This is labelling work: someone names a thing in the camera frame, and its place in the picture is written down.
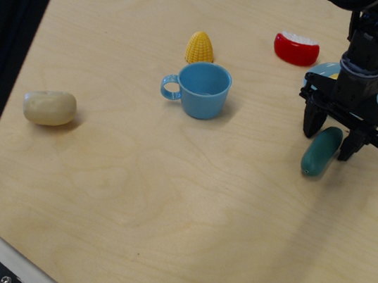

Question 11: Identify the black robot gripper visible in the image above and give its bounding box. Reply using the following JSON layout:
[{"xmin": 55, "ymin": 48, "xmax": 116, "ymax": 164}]
[{"xmin": 300, "ymin": 63, "xmax": 378, "ymax": 161}]

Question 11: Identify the green toy cucumber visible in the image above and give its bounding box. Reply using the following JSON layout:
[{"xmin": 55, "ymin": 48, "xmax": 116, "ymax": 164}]
[{"xmin": 301, "ymin": 127, "xmax": 344, "ymax": 177}]

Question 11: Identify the red toy cheese wheel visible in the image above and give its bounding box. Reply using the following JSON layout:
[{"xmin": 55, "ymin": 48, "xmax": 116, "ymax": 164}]
[{"xmin": 274, "ymin": 31, "xmax": 320, "ymax": 67}]

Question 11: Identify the beige toy potato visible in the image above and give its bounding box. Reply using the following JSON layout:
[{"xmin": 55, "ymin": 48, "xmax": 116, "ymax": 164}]
[{"xmin": 23, "ymin": 90, "xmax": 77, "ymax": 126}]

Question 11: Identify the yellow toy cheese wedge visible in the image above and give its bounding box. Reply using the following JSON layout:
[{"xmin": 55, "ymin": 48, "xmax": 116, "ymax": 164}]
[{"xmin": 329, "ymin": 73, "xmax": 339, "ymax": 80}]

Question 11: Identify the yellow toy corn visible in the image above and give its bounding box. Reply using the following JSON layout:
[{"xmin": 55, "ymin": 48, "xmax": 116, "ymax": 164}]
[{"xmin": 184, "ymin": 31, "xmax": 214, "ymax": 63}]

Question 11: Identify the light blue plate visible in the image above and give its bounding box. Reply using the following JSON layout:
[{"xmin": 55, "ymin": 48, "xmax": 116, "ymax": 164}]
[{"xmin": 301, "ymin": 63, "xmax": 378, "ymax": 127}]

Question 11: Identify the blue plastic cup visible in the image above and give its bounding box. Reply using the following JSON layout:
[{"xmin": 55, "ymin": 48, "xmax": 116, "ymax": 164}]
[{"xmin": 160, "ymin": 62, "xmax": 232, "ymax": 120}]

